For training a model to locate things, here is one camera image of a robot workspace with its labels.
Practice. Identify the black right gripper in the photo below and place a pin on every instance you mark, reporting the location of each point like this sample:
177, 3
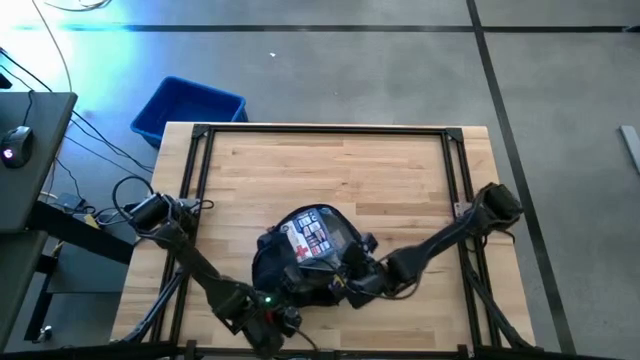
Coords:
362, 285

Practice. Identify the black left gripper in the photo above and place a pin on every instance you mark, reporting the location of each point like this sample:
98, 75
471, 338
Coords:
295, 282

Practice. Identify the dark blue backpack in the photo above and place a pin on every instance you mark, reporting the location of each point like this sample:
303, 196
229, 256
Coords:
270, 260

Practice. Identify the blue first aid kit box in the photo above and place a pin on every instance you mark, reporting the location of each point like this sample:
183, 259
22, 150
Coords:
307, 235

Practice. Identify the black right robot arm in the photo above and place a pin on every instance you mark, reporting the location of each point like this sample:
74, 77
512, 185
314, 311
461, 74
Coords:
440, 240

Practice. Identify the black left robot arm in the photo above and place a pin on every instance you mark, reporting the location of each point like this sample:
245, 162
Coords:
200, 270

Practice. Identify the blue plastic bin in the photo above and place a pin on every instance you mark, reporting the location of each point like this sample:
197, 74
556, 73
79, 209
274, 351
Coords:
185, 105

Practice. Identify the black power adapter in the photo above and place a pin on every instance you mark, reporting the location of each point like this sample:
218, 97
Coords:
70, 201

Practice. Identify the black desk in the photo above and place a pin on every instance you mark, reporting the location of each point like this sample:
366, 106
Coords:
30, 200

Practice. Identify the grey metal bar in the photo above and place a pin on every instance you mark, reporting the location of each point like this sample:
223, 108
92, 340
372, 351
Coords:
631, 147

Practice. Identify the black computer mouse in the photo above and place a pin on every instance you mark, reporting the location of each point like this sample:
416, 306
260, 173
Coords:
16, 146

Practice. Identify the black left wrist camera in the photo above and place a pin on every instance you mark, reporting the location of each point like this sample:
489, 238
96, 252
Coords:
291, 318

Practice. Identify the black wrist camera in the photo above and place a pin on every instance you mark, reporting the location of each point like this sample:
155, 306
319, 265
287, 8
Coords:
370, 241
291, 318

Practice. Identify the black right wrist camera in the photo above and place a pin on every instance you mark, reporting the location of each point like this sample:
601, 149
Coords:
370, 241

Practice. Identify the black aluminium table frame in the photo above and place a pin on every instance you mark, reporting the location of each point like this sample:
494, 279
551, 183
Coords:
325, 129

